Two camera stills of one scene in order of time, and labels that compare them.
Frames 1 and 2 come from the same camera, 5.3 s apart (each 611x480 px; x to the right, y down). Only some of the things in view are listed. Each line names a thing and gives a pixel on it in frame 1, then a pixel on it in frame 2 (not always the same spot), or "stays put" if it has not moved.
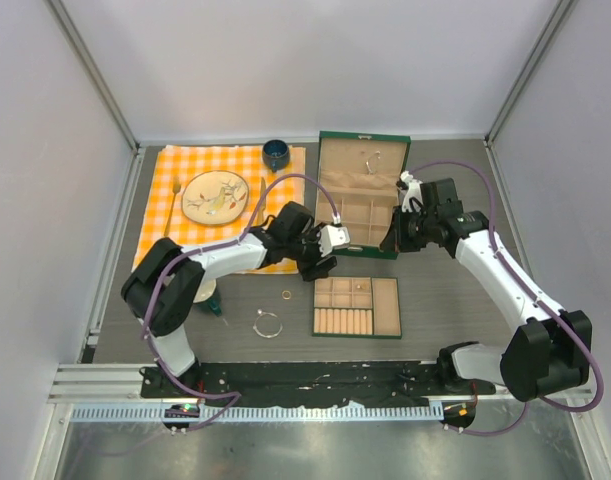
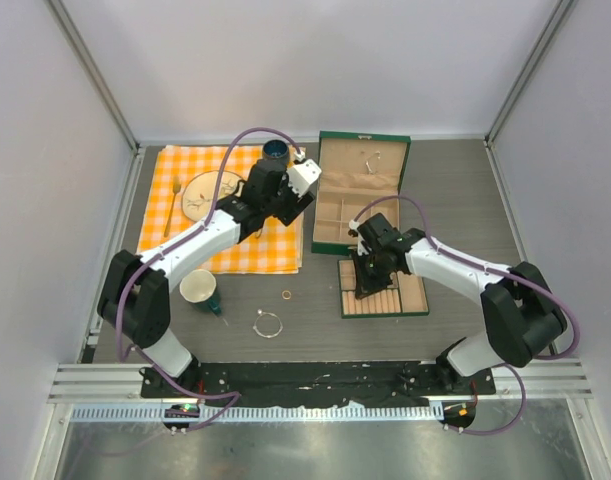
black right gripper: (397, 240) -> (366, 285)
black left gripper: (311, 272) -> (296, 205)
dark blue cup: (275, 153) stays put
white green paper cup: (205, 296) stays put
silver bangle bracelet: (260, 312) stays put
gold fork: (176, 188) stays put
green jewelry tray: (357, 307) -> (406, 296)
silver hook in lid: (367, 162) stays put
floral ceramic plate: (214, 198) stays put
